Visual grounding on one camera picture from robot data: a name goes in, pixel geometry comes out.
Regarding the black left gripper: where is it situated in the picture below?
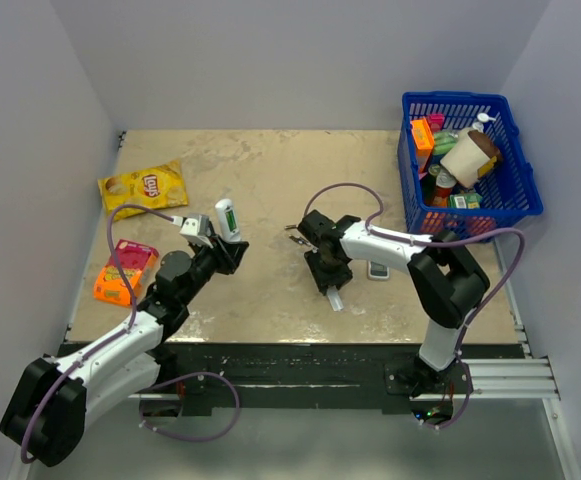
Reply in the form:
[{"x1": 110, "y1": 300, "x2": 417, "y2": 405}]
[{"x1": 180, "y1": 233, "x2": 247, "y2": 305}]

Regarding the white battery cover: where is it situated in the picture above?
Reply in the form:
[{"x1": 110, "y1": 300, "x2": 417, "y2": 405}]
[{"x1": 326, "y1": 289, "x2": 343, "y2": 312}]

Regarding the white remote control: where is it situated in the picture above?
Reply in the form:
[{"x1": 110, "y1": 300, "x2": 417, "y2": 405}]
[{"x1": 215, "y1": 198, "x2": 242, "y2": 243}]

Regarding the green battery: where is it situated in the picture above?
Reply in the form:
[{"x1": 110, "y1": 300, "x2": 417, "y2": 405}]
[{"x1": 225, "y1": 209, "x2": 238, "y2": 232}]

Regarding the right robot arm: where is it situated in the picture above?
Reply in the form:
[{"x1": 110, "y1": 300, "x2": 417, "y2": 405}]
[{"x1": 298, "y1": 210, "x2": 490, "y2": 393}]

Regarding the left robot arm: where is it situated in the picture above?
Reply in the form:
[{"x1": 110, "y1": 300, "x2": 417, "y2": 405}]
[{"x1": 0, "y1": 235, "x2": 249, "y2": 467}]

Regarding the grey buttoned remote control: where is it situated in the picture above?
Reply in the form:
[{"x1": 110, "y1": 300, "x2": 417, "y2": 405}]
[{"x1": 367, "y1": 261, "x2": 390, "y2": 281}]

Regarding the yellow Lays chips bag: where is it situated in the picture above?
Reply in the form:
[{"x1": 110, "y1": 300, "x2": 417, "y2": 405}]
[{"x1": 98, "y1": 159, "x2": 189, "y2": 217}]

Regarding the orange pink candy box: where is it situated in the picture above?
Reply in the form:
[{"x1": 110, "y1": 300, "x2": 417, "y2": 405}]
[{"x1": 93, "y1": 239, "x2": 160, "y2": 307}]

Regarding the red can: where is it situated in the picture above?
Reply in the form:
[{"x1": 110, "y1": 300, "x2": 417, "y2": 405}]
[{"x1": 428, "y1": 169, "x2": 457, "y2": 208}]

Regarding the green box in basket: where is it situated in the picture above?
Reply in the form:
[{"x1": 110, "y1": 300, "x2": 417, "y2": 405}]
[{"x1": 448, "y1": 192, "x2": 482, "y2": 210}]

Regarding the orange box in basket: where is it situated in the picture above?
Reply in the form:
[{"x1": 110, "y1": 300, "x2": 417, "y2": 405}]
[{"x1": 410, "y1": 118, "x2": 435, "y2": 174}]

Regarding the blue plastic basket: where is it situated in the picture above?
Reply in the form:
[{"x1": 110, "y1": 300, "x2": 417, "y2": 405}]
[{"x1": 396, "y1": 91, "x2": 544, "y2": 238}]

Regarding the green bottle in basket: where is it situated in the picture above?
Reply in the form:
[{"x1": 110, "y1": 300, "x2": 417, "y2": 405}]
[{"x1": 432, "y1": 130, "x2": 458, "y2": 156}]

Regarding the paper cup with brown lid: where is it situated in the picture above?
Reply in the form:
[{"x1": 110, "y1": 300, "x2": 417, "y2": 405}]
[{"x1": 440, "y1": 128, "x2": 504, "y2": 189}]

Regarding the pink box in basket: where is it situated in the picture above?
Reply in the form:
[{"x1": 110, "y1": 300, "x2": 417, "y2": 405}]
[{"x1": 426, "y1": 113, "x2": 445, "y2": 133}]

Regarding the white pump bottle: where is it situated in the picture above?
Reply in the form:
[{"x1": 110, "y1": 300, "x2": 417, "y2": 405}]
[{"x1": 471, "y1": 112, "x2": 496, "y2": 133}]

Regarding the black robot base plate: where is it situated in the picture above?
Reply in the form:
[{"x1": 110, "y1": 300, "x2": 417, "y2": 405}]
[{"x1": 104, "y1": 341, "x2": 476, "y2": 419}]

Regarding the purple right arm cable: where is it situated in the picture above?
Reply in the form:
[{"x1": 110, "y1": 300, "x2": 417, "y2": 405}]
[{"x1": 303, "y1": 182, "x2": 526, "y2": 351}]

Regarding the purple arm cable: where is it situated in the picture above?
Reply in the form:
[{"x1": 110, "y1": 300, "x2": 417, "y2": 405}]
[
  {"x1": 303, "y1": 182, "x2": 526, "y2": 351},
  {"x1": 19, "y1": 204, "x2": 181, "y2": 464}
]

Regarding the aluminium rail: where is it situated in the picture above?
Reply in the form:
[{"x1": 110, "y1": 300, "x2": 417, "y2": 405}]
[{"x1": 464, "y1": 358, "x2": 560, "y2": 400}]

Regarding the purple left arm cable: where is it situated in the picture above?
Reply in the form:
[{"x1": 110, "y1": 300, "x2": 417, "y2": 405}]
[{"x1": 19, "y1": 204, "x2": 181, "y2": 464}]

